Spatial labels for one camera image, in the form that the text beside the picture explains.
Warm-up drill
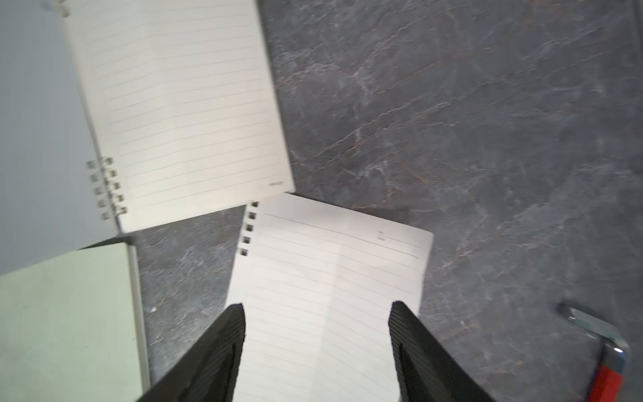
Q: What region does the red handled tool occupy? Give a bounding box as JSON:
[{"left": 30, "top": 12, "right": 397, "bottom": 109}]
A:
[{"left": 557, "top": 301, "right": 631, "bottom": 402}]

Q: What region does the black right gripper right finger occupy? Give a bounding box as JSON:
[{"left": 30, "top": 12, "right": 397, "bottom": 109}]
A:
[{"left": 388, "top": 301, "right": 492, "bottom": 401}]

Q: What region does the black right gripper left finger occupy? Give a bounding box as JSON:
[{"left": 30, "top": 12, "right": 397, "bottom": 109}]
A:
[{"left": 140, "top": 303, "right": 246, "bottom": 401}]

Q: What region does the small green spiral notebook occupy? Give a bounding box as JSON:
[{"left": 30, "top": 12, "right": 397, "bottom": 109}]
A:
[{"left": 1, "top": 243, "right": 151, "bottom": 401}]

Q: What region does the white spiral notebook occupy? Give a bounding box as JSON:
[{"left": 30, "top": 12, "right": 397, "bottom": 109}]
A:
[{"left": 1, "top": 1, "right": 295, "bottom": 274}]

